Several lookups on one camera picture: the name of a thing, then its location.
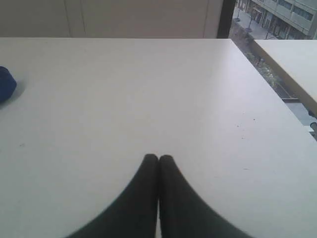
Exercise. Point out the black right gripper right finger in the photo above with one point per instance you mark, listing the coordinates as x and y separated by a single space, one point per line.
182 213

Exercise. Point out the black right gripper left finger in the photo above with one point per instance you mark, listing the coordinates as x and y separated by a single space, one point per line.
133 214

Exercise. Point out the blue towel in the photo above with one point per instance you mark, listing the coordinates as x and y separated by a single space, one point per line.
7 84

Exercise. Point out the white neighbouring table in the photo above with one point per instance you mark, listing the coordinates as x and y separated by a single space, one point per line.
295 61

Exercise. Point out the black window frame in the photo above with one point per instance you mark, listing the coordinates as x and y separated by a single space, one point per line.
225 19

